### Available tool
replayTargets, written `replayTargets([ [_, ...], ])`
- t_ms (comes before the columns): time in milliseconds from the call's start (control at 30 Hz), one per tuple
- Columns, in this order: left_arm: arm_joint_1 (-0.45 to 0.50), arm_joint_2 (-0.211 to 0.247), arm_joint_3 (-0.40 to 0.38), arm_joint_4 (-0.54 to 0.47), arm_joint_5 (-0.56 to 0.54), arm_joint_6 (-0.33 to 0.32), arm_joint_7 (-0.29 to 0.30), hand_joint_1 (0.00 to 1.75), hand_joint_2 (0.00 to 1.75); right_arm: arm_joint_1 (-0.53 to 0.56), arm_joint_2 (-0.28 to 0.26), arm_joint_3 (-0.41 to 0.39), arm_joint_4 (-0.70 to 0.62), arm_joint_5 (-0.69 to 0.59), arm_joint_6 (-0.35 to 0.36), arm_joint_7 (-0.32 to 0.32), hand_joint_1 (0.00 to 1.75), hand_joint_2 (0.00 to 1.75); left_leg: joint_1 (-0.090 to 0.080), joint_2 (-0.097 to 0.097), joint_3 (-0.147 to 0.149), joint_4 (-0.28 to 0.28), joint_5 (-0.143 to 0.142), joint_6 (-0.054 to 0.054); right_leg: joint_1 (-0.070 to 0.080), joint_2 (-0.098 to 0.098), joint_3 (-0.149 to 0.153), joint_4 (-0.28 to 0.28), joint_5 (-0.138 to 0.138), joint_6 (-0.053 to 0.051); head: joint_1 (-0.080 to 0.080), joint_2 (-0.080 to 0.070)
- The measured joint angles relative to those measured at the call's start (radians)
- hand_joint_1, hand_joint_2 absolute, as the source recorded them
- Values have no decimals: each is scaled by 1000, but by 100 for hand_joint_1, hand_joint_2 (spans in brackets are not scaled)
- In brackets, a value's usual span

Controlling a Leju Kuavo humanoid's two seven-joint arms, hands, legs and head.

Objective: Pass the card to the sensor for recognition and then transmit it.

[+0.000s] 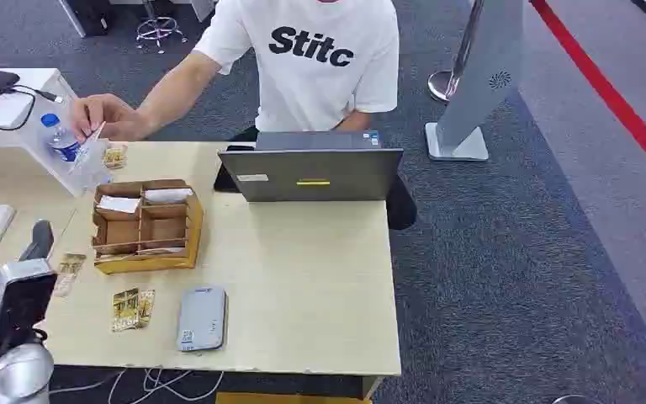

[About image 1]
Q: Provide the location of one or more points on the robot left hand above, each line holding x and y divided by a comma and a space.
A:
41, 240

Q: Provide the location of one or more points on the person's right hand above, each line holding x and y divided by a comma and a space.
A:
112, 118

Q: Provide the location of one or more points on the white card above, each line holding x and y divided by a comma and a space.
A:
119, 204
92, 146
167, 195

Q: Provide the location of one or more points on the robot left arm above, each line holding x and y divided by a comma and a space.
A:
22, 368

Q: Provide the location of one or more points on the gold printed card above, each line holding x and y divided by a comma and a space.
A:
115, 156
146, 308
70, 270
125, 310

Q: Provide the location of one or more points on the clear water bottle blue cap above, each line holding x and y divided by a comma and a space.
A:
61, 139

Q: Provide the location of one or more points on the white side table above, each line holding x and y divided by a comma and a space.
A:
19, 120

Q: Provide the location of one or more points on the chrome stool base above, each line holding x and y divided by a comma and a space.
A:
158, 27

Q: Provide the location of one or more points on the black cabinet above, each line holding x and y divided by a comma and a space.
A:
90, 15

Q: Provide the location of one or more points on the wooden card box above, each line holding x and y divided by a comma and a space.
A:
189, 234

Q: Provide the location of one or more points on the grey card reader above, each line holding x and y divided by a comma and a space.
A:
202, 319

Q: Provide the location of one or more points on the person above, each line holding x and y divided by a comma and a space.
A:
312, 89

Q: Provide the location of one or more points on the grey laptop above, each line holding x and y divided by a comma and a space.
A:
312, 175

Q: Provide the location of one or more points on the wooden board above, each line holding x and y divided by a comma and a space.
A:
289, 398

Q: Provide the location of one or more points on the grey kiosk stand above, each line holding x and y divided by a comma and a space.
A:
482, 72

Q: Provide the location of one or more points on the red floor tape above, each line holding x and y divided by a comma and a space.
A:
607, 95

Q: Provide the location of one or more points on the chrome stanchion base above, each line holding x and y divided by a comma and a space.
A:
571, 400

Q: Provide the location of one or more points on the chrome stanchion post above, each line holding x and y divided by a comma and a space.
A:
452, 78

